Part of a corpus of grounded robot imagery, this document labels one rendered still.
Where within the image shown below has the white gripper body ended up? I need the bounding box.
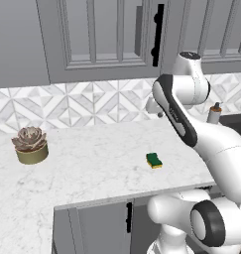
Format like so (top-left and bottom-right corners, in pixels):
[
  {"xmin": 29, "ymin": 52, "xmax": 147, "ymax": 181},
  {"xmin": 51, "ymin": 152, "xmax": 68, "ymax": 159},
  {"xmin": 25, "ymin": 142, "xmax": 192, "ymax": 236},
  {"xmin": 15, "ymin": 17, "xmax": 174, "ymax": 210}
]
[{"xmin": 145, "ymin": 95, "xmax": 167, "ymax": 119}]

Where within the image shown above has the green and yellow sponge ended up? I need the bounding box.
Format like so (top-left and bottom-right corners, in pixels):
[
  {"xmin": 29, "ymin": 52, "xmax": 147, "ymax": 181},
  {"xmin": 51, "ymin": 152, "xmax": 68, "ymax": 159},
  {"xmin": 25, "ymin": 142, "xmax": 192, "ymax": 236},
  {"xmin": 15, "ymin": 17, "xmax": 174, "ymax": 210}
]
[{"xmin": 145, "ymin": 152, "xmax": 164, "ymax": 170}]

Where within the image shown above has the white soap dispenser bottle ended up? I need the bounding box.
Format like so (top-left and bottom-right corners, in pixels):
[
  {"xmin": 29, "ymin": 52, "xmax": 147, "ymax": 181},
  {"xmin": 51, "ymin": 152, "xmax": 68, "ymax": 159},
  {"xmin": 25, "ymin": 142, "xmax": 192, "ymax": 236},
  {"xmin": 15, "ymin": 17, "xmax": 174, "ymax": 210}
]
[{"xmin": 206, "ymin": 101, "xmax": 223, "ymax": 124}]

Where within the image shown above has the dark sink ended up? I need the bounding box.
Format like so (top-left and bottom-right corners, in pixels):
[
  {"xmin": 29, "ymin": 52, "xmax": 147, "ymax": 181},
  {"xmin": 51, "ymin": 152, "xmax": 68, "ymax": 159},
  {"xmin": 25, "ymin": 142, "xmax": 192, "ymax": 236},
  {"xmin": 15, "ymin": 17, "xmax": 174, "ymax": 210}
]
[{"xmin": 217, "ymin": 113, "xmax": 241, "ymax": 134}]

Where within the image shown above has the grey base cupboard door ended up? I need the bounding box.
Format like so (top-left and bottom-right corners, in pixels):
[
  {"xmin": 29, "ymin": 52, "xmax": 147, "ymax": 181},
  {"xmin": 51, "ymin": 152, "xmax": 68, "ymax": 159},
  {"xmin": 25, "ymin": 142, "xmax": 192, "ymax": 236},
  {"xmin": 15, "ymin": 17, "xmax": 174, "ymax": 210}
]
[
  {"xmin": 130, "ymin": 197, "xmax": 164, "ymax": 254},
  {"xmin": 53, "ymin": 198, "xmax": 135, "ymax": 254}
]

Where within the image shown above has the potted succulent in olive pot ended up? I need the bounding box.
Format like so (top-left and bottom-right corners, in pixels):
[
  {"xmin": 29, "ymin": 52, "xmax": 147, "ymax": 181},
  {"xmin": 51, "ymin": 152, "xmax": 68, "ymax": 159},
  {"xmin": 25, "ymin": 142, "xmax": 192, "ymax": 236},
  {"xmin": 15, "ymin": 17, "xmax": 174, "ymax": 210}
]
[{"xmin": 11, "ymin": 125, "xmax": 50, "ymax": 166}]

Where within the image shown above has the black wall cupboard handle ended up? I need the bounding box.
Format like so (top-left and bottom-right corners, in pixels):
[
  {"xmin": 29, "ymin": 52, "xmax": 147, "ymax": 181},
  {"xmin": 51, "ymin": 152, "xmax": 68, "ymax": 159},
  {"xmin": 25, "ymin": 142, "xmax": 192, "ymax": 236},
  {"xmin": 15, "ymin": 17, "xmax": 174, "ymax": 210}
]
[{"xmin": 151, "ymin": 3, "xmax": 166, "ymax": 67}]

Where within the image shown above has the grey wall cupboard door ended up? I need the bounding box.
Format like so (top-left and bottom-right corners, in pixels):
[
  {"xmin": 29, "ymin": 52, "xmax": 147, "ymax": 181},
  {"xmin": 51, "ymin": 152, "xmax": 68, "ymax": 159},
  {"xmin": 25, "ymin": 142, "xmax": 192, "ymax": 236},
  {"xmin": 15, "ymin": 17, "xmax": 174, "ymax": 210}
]
[
  {"xmin": 161, "ymin": 0, "xmax": 241, "ymax": 75},
  {"xmin": 36, "ymin": 0, "xmax": 164, "ymax": 85}
]

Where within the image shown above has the black base cupboard handle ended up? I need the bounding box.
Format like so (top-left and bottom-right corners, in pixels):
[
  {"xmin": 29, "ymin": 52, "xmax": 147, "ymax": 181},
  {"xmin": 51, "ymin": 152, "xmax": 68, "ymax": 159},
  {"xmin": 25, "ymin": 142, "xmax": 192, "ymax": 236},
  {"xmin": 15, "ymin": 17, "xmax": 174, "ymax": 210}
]
[{"xmin": 125, "ymin": 201, "xmax": 133, "ymax": 234}]

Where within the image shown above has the plain grey wall cupboard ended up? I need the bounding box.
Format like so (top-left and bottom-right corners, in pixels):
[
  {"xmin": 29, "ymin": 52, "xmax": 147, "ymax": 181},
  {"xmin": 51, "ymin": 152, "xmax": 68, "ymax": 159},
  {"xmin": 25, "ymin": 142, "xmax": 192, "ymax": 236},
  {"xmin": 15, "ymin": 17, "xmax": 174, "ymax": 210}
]
[{"xmin": 0, "ymin": 0, "xmax": 52, "ymax": 89}]

